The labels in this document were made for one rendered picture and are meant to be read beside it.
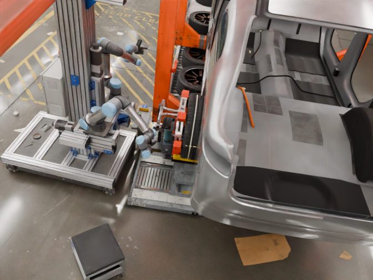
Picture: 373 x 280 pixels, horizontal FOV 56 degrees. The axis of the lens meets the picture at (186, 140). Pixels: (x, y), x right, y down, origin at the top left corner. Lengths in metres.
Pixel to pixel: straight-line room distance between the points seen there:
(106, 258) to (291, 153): 1.91
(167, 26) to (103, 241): 2.03
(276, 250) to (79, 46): 2.74
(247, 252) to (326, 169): 1.13
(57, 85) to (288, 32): 3.50
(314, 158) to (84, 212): 2.38
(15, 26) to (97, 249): 2.95
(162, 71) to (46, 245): 2.04
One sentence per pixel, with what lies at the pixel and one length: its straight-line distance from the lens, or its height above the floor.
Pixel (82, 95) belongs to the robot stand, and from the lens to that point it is 3.54.
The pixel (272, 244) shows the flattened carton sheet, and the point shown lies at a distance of 3.90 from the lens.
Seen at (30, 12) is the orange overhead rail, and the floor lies 2.99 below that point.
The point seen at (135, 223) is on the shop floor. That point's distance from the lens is 3.77.
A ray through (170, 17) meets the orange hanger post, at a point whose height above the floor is 1.79.
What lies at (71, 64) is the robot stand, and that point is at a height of 1.39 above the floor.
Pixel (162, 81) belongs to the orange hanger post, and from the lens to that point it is 3.72.
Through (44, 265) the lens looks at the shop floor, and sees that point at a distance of 3.63.
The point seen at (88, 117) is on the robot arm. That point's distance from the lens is 3.26.
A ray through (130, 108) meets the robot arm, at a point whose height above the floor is 1.26.
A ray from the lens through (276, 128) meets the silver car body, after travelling 3.51.
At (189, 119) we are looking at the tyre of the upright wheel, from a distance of 3.24.
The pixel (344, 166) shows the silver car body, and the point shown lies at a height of 0.94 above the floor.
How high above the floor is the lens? 3.14
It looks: 42 degrees down
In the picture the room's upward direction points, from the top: 10 degrees clockwise
